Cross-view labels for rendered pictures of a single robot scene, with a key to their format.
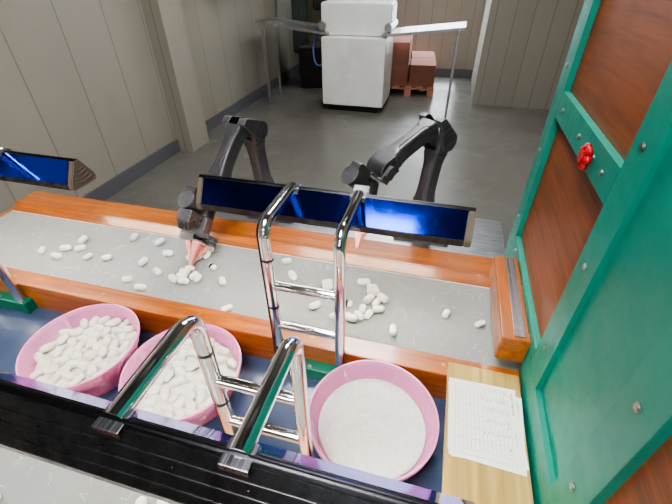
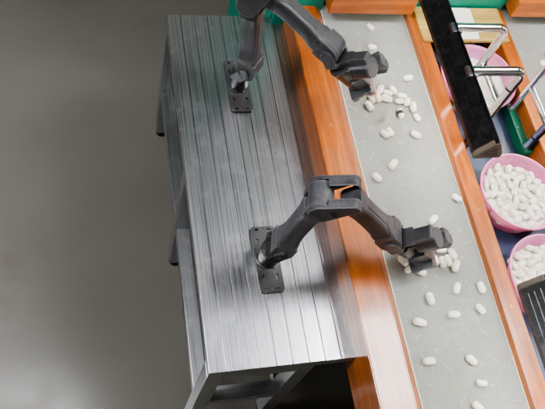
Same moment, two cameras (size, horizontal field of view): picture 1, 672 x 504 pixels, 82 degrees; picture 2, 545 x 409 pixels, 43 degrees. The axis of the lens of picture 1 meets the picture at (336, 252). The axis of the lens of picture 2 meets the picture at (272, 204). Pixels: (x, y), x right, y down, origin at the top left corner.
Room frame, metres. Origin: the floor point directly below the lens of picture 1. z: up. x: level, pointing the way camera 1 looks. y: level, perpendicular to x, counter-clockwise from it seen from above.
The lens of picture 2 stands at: (2.00, 0.82, 2.41)
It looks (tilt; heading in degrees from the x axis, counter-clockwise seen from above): 59 degrees down; 225
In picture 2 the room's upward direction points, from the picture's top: 23 degrees clockwise
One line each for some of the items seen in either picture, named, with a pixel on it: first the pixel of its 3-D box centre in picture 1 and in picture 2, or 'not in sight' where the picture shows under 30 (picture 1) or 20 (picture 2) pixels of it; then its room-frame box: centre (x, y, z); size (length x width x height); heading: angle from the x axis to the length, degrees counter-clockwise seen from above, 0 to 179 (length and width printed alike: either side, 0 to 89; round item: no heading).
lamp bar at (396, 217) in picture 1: (327, 204); (457, 55); (0.75, 0.02, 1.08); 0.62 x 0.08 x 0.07; 75
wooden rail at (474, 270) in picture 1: (234, 250); (355, 265); (1.13, 0.37, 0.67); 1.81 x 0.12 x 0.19; 75
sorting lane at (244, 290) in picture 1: (200, 274); (430, 252); (0.92, 0.42, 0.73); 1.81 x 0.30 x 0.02; 75
